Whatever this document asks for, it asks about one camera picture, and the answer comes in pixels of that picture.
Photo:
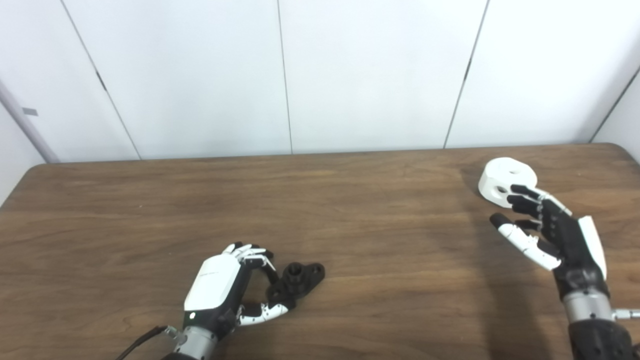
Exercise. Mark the black flanged holder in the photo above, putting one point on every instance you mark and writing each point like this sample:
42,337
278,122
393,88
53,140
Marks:
300,280

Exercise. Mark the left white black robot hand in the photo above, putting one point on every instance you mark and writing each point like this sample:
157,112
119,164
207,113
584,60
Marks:
212,282

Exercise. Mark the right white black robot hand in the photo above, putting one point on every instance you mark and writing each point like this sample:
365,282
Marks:
570,245

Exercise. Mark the round white piece with holes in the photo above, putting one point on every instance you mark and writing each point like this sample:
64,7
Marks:
495,175

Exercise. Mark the grey wall corner strip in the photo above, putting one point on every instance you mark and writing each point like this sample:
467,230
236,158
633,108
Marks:
27,122

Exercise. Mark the small grey wall label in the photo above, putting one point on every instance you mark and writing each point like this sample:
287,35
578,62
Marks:
30,111

